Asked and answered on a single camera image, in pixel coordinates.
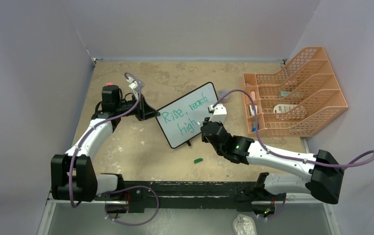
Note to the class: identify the white stapler in organizer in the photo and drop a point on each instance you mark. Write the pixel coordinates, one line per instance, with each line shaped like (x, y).
(251, 110)

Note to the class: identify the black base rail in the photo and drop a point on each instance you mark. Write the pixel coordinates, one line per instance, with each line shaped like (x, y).
(239, 196)

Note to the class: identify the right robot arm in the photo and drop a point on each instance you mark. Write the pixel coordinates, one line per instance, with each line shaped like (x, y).
(316, 174)

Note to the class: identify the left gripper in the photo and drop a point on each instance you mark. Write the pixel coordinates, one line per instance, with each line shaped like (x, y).
(144, 111)

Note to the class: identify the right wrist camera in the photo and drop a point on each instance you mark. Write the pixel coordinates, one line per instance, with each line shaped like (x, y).
(217, 113)

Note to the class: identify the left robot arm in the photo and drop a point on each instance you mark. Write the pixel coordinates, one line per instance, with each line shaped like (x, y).
(73, 176)

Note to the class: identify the white label card in organizer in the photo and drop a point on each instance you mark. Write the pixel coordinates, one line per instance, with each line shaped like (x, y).
(283, 108)

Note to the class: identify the small whiteboard black frame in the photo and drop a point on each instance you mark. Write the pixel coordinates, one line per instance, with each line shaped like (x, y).
(178, 119)

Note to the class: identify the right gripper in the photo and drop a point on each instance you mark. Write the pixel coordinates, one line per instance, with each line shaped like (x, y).
(206, 120)

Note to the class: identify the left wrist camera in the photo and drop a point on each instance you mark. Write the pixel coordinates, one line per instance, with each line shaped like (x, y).
(135, 86)

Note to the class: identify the clear plastic bag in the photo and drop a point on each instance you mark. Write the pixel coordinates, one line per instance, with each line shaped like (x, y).
(244, 225)

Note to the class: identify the aluminium frame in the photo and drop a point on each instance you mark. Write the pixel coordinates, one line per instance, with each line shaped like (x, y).
(301, 214)

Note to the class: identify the orange plastic file organizer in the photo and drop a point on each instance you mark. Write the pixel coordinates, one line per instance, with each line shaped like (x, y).
(307, 81)

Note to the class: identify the green marker cap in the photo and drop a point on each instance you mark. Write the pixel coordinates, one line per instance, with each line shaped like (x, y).
(198, 160)

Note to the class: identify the clear jar of paperclips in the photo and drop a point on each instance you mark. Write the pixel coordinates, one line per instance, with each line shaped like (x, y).
(222, 93)

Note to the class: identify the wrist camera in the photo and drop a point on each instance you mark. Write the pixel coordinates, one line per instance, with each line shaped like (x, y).
(217, 113)
(135, 86)

